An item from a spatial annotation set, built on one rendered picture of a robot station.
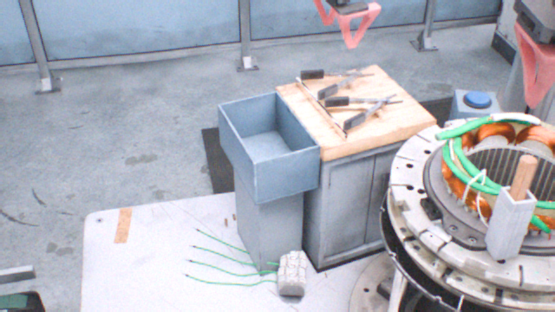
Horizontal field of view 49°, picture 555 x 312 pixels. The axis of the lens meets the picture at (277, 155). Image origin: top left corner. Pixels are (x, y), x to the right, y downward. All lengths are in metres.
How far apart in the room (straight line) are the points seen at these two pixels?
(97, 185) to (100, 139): 0.32
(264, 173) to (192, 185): 1.59
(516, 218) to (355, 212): 0.40
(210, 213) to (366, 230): 0.32
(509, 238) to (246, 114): 0.50
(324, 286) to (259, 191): 0.25
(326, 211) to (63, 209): 1.62
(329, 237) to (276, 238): 0.09
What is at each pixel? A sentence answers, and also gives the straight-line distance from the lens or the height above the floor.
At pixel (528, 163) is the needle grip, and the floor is 1.23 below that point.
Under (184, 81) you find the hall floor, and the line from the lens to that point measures 3.12.
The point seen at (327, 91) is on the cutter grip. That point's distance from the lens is 0.98.
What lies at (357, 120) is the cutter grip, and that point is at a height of 1.09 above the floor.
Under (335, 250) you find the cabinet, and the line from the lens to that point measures 1.09.
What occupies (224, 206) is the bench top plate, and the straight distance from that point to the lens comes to 1.23.
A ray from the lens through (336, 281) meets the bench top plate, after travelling 1.10.
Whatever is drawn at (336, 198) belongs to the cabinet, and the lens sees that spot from 1.00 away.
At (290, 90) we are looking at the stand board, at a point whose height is 1.06.
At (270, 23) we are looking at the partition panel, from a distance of 3.14.
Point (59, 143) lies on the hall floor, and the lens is 2.83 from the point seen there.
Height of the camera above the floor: 1.62
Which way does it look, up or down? 39 degrees down
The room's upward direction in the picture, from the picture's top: straight up
